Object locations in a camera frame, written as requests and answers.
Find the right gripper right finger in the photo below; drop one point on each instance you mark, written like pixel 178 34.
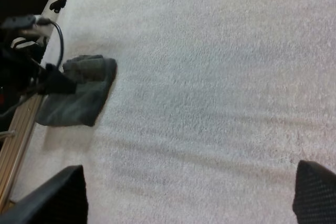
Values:
pixel 316 195

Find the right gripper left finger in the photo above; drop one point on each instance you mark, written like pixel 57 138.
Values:
pixel 52 200

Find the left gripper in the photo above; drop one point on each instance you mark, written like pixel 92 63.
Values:
pixel 15 72

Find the dark grey-green towel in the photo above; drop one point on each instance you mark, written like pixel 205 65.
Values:
pixel 81 103

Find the silver metal clamp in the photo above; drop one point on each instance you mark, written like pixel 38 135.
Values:
pixel 6 134

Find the dark table clamp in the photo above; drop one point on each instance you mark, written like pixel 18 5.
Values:
pixel 60 3

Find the ribbed aluminium rail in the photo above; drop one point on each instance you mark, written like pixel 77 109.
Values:
pixel 21 134

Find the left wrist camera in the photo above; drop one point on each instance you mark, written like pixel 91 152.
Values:
pixel 18 22

